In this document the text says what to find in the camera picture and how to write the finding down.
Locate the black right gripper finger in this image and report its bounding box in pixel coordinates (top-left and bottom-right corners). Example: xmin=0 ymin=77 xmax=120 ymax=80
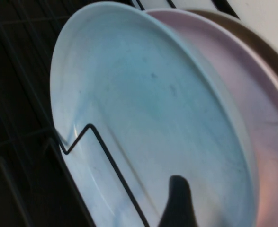
xmin=158 ymin=175 xmax=198 ymax=227

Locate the light blue plate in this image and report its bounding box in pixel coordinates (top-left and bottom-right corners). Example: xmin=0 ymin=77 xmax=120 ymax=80
xmin=49 ymin=6 xmax=258 ymax=227

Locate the pink plate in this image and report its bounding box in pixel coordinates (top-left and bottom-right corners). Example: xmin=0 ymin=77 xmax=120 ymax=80
xmin=144 ymin=8 xmax=278 ymax=227

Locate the brown plate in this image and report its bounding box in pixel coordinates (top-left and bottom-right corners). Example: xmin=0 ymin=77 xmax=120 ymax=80
xmin=188 ymin=9 xmax=278 ymax=81

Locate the black plastic drip tray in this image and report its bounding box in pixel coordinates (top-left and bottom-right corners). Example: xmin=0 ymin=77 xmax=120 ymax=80
xmin=0 ymin=0 xmax=94 ymax=227

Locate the black wire dish rack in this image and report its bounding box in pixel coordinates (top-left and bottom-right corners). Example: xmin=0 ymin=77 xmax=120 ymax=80
xmin=0 ymin=0 xmax=241 ymax=227

